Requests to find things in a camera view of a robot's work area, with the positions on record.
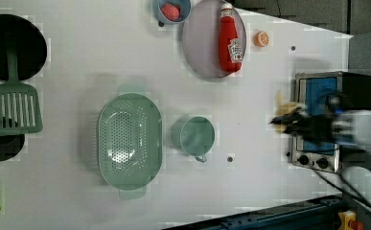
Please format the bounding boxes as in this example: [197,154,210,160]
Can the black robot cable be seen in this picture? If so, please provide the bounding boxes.
[313,169,371,224]

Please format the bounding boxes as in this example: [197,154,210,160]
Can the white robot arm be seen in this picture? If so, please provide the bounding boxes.
[270,94,371,172]

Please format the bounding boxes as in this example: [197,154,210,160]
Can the green slotted spatula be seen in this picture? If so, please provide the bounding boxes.
[0,33,43,136]

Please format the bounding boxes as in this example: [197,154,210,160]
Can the large black cylinder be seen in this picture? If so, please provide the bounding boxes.
[0,14,48,81]

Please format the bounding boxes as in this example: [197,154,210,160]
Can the red ketchup bottle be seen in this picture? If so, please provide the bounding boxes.
[219,3,243,74]

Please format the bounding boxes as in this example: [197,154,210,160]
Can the peeled toy banana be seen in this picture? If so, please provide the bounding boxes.
[272,91,308,133]

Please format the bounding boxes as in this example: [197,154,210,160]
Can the green mug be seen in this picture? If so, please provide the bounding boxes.
[171,116,216,163]

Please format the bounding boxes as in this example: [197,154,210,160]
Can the blue cup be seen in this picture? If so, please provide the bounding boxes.
[151,0,192,27]

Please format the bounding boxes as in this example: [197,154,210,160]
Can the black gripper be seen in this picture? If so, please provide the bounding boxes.
[270,111,334,144]

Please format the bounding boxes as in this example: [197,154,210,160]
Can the orange slice toy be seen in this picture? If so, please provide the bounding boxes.
[253,31,269,47]

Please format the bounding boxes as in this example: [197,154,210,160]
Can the green perforated colander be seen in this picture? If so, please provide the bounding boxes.
[97,93,163,200]

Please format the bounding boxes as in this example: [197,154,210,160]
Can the red toy strawberry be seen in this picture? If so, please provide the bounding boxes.
[160,3,180,21]

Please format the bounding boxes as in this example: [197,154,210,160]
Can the blue metal frame rail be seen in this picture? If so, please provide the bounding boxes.
[164,195,366,230]

